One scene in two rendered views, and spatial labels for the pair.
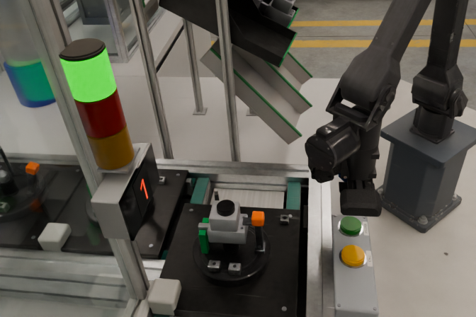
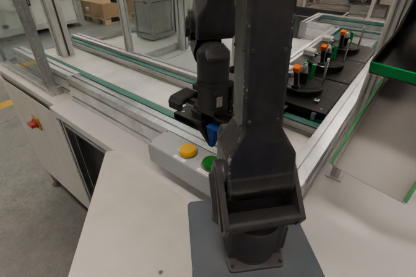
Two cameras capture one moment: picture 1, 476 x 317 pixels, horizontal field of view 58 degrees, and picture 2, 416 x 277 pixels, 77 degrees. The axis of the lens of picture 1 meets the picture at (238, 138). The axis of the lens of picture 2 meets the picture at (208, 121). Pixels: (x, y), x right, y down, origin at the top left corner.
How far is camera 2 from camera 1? 0.97 m
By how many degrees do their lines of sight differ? 88
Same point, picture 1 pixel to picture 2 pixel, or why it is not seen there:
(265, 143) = (407, 223)
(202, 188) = (306, 122)
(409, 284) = (163, 218)
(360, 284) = (169, 144)
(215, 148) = not seen: hidden behind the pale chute
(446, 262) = (153, 263)
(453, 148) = (200, 235)
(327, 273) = (188, 136)
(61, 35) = not seen: outside the picture
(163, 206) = (289, 98)
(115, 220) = not seen: hidden behind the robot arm
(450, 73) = (231, 125)
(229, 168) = (324, 137)
